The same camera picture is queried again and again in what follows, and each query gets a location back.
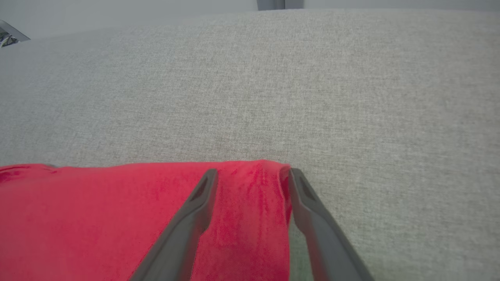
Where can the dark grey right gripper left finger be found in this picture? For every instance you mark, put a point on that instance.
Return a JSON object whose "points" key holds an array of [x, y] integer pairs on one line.
{"points": [[183, 234]]}

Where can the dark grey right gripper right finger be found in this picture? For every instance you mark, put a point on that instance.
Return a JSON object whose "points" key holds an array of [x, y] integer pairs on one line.
{"points": [[324, 242]]}

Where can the red Bulls 23 shorts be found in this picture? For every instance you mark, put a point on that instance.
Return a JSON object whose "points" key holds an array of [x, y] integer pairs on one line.
{"points": [[78, 218]]}

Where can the grey fabric sofa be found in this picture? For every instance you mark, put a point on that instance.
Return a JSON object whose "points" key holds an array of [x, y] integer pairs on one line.
{"points": [[273, 97]]}

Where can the dark grey slanted metal bar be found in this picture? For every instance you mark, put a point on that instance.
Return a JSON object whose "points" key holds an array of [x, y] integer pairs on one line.
{"points": [[11, 33]]}

